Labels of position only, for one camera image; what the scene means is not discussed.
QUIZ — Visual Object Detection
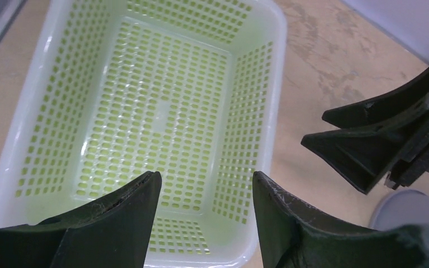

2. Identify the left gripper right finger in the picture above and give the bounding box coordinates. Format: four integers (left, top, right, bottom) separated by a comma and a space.
252, 171, 429, 267

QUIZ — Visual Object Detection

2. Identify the grey plastic bucket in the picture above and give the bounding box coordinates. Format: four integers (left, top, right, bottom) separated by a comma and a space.
368, 189, 429, 231

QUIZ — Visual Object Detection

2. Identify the white perforated tray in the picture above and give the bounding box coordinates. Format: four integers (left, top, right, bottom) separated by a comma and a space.
0, 1, 287, 267

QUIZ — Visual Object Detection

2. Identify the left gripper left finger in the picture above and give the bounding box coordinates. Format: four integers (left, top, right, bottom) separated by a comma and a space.
0, 171, 161, 267

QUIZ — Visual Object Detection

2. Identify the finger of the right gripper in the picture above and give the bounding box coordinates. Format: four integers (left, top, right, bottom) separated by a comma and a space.
322, 67, 429, 129
301, 109, 429, 194

